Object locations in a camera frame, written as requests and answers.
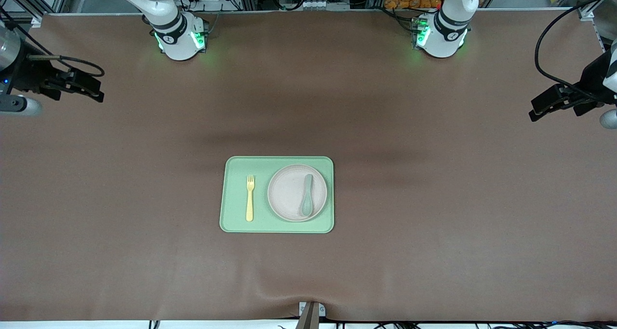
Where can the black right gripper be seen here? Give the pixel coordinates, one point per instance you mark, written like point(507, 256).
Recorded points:
point(30, 76)

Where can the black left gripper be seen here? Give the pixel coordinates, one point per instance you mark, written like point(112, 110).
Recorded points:
point(591, 81)

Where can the yellow plastic fork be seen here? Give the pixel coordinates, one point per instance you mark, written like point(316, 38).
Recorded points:
point(249, 203)

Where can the beige round plate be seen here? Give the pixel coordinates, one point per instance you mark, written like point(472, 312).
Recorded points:
point(287, 194)

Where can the sage green plastic spoon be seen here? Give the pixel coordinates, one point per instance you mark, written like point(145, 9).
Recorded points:
point(306, 207)

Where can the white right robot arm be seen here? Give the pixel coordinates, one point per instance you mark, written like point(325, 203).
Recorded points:
point(176, 42)

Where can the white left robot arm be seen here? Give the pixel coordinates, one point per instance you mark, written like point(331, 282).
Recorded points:
point(446, 40)

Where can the brown table mat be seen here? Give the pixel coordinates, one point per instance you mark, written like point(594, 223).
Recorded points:
point(144, 247)

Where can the light green rectangular tray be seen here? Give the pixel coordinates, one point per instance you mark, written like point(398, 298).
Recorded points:
point(234, 199)

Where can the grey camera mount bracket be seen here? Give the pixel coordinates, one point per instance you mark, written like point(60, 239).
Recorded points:
point(311, 314)

